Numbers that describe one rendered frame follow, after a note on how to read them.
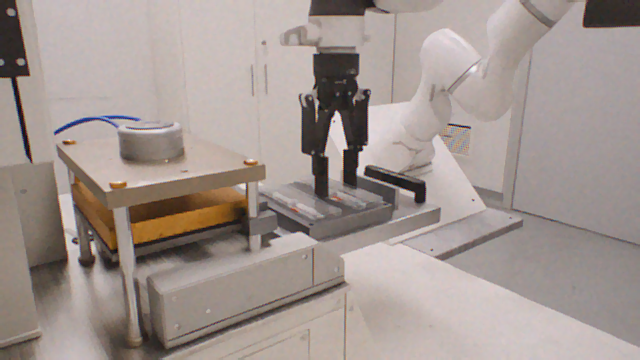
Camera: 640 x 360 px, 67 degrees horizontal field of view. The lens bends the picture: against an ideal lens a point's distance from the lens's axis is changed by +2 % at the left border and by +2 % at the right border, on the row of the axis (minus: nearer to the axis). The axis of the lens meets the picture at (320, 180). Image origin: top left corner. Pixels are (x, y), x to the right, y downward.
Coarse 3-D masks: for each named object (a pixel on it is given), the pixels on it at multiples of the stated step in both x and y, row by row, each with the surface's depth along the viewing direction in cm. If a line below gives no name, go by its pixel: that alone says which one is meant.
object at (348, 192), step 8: (304, 176) 89; (312, 176) 89; (312, 184) 84; (328, 184) 84; (336, 184) 84; (344, 184) 84; (328, 192) 80; (336, 192) 80; (344, 192) 80; (352, 192) 80; (360, 192) 80; (352, 200) 76; (360, 200) 76; (368, 200) 76
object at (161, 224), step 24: (72, 192) 66; (216, 192) 63; (96, 216) 55; (144, 216) 54; (168, 216) 55; (192, 216) 56; (216, 216) 58; (240, 216) 60; (96, 240) 57; (144, 240) 53; (168, 240) 55; (192, 240) 57
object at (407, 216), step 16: (384, 192) 83; (400, 208) 83; (416, 208) 83; (432, 208) 83; (384, 224) 76; (400, 224) 78; (416, 224) 81; (432, 224) 83; (320, 240) 69; (336, 240) 70; (352, 240) 72; (368, 240) 74; (384, 240) 77
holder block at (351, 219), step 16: (304, 192) 83; (272, 208) 76; (352, 208) 76; (368, 208) 75; (384, 208) 76; (288, 224) 72; (304, 224) 69; (320, 224) 69; (336, 224) 71; (352, 224) 73; (368, 224) 75
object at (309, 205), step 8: (272, 184) 85; (280, 184) 85; (264, 192) 80; (272, 192) 80; (280, 192) 80; (288, 192) 80; (296, 192) 80; (280, 200) 76; (288, 200) 76; (296, 200) 76; (304, 200) 76; (312, 200) 76; (320, 200) 76; (296, 208) 73; (304, 208) 73; (312, 208) 73; (320, 208) 73; (328, 208) 73; (336, 208) 73; (312, 216) 69
